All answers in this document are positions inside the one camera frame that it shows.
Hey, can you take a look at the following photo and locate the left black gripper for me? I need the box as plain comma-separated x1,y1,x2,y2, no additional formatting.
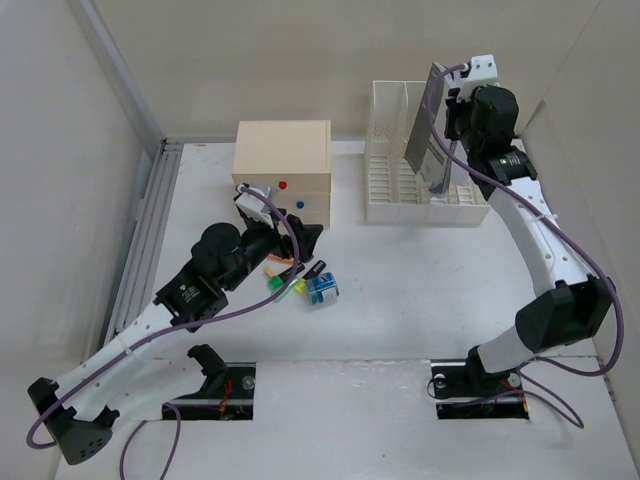
222,208,321,293

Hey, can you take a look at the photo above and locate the grey black booklet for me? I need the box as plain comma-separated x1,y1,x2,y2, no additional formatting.
404,62,456,198

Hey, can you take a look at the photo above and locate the blue labelled jar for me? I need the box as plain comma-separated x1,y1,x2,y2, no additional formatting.
305,272,340,307

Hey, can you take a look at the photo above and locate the cream top drawer red knob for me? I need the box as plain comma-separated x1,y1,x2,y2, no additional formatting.
232,173,331,194

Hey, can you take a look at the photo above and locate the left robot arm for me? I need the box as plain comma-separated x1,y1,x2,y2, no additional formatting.
26,209,324,466

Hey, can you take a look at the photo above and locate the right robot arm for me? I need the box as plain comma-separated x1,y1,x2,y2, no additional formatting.
445,86,612,395

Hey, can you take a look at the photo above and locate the drawer with blue knob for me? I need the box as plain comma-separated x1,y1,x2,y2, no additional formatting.
274,192,331,212

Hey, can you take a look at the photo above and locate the orange translucent tube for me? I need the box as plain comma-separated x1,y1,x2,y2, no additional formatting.
268,255,293,265

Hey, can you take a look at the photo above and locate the yellow cap black marker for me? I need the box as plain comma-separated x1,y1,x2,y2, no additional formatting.
294,260,326,293

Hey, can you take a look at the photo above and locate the clear green tube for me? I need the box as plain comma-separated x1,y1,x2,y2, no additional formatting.
274,284,294,303

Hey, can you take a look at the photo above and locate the green cap black marker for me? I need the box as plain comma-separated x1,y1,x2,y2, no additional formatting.
268,263,305,291

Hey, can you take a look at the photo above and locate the cream wooden drawer cabinet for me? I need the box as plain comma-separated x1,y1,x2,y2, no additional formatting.
232,120,332,229

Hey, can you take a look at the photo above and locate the white plastic file organizer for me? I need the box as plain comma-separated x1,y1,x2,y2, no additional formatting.
364,81,491,227

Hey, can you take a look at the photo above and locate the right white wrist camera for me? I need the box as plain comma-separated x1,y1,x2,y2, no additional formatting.
453,54,498,89

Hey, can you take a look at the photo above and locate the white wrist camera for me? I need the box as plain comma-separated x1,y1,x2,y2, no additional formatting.
234,183,274,227
453,54,498,89

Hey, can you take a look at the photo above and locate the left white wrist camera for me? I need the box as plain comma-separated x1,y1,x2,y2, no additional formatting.
234,183,274,227

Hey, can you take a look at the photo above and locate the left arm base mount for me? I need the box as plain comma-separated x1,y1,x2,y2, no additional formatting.
169,344,257,421

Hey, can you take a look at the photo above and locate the aluminium frame rail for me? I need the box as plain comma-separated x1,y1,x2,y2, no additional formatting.
69,1,181,344

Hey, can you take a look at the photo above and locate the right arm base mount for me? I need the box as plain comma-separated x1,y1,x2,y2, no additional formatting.
428,357,529,420

